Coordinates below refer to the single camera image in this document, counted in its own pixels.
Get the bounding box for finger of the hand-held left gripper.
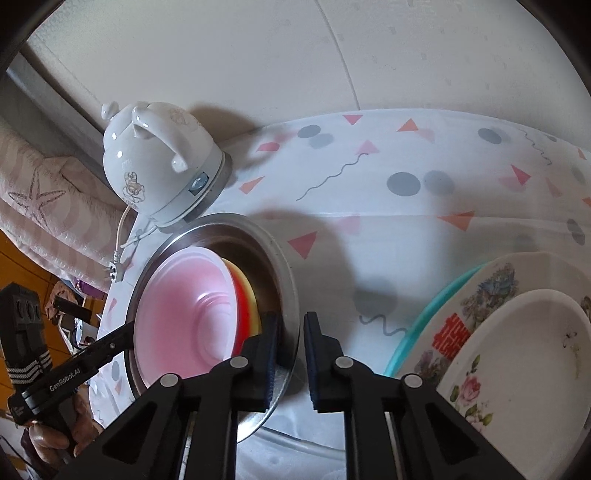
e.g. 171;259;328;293
54;296;94;320
71;319;137;370

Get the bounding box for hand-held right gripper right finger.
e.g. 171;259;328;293
305;312;513;480

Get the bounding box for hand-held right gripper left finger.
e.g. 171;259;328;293
55;314;281;480

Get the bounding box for yellow plastic bowl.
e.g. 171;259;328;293
222;258;265;344

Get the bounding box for stainless steel bowl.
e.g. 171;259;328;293
126;213;302;444

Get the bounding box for red plastic bowl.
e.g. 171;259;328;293
136;248;252;391

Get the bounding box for teal plastic plate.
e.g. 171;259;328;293
383;265;488;377

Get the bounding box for white plate with red characters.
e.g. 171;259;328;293
399;251;591;388

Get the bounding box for white deep plate pink roses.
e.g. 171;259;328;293
436;288;591;480

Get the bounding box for person's left hand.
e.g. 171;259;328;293
27;401;106;468

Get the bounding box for pink striped starfish cloth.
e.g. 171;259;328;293
0;115;136;296

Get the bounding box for white patterned tablecloth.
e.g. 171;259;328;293
88;108;591;480

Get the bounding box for white floral ceramic kettle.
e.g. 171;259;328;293
100;102;232;232

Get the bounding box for white kettle power cable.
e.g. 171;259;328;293
107;205;160;283

